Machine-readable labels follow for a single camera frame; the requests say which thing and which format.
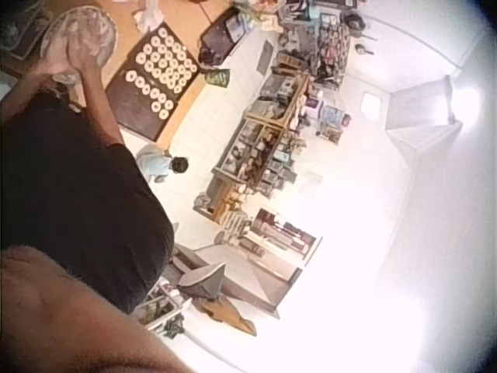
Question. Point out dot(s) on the low white display cabinet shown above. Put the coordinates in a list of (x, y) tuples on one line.
[(283, 237)]

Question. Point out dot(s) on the gray floor mat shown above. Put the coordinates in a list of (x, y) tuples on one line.
[(265, 56)]

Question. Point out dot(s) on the blue water container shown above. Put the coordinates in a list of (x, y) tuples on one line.
[(334, 116)]

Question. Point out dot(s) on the large black frying pan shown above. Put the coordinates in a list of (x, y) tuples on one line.
[(354, 22)]

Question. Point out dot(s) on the small black frying pan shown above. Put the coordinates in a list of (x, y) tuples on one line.
[(362, 49)]

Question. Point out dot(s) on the green packet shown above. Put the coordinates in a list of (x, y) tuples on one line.
[(217, 77)]

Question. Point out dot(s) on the white crate with greens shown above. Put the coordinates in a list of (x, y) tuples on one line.
[(159, 311)]

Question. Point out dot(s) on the white crumpled cloth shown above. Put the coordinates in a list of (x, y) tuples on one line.
[(149, 15)]

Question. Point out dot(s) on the wooden shelf of goods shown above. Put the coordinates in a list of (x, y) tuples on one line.
[(264, 143)]

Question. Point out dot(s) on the person's right hand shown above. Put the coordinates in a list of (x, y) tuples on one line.
[(86, 54)]

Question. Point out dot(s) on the gray range hood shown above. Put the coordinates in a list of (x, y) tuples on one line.
[(419, 112)]

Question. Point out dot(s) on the brown wooden board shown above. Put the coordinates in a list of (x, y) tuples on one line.
[(227, 316)]

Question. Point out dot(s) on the black baking tray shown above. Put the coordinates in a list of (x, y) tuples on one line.
[(171, 46), (128, 105)]

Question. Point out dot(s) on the person's left hand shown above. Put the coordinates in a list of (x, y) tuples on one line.
[(59, 54)]

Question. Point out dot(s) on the dark gray tray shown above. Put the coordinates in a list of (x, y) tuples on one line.
[(27, 35)]

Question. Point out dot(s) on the person's right fingers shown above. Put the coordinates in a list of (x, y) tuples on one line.
[(84, 43)]

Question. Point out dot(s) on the gray folded cover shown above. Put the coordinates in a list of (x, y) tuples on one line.
[(202, 281)]

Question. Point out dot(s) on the tall rack of packaged goods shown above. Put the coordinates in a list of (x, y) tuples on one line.
[(326, 46)]

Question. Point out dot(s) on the group of white dough rings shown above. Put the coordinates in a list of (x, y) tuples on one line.
[(163, 64)]

